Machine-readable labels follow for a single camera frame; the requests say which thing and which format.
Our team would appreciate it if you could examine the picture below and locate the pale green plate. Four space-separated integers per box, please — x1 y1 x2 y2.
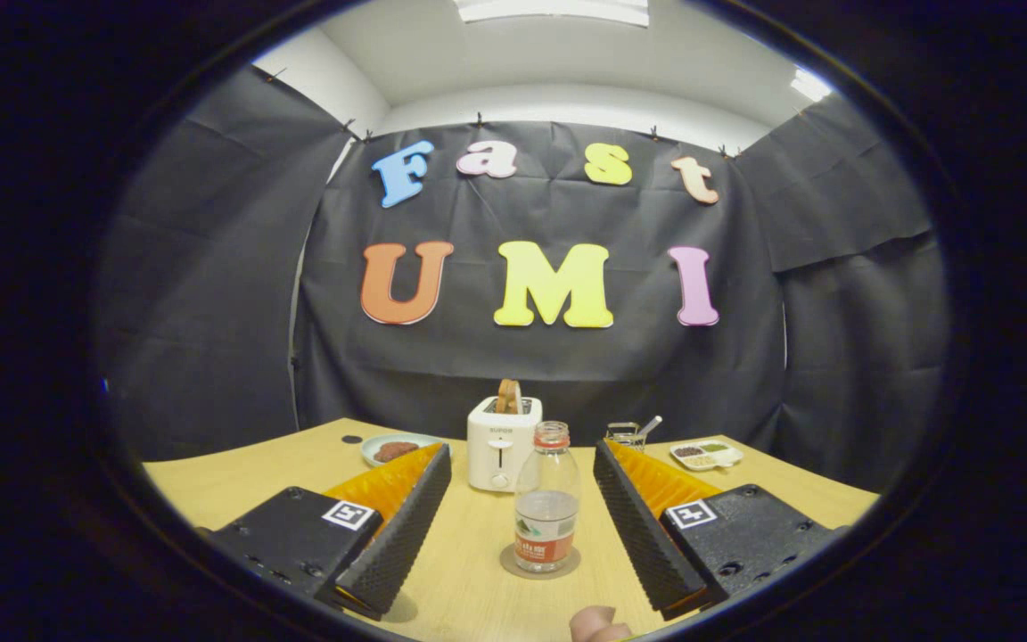
360 433 443 468

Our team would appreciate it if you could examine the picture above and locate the long ceiling light panel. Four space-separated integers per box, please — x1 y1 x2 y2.
453 0 650 28

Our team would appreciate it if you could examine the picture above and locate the small metal wire basket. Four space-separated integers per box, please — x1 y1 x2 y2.
604 415 664 451

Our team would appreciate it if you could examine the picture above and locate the clear plastic bottle red label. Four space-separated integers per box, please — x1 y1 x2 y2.
513 421 582 573

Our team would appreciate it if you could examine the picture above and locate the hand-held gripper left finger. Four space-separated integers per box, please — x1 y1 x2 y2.
201 441 454 622

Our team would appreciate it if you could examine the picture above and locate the black backdrop cloth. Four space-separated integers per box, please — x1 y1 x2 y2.
94 64 951 496

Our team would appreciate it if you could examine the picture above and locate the round brown coaster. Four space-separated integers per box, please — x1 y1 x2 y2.
500 544 582 580

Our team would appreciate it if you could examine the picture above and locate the wooden table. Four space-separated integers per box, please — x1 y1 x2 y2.
141 417 882 641

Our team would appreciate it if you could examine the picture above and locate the white divided dish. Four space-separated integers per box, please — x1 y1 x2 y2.
670 439 744 472

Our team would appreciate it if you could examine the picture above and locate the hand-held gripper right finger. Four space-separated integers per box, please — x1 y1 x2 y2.
592 439 849 622

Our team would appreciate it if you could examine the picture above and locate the white toaster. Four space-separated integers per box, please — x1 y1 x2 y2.
466 397 543 493

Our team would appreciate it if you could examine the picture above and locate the small ceiling light panel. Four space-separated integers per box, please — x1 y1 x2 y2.
790 67 834 103

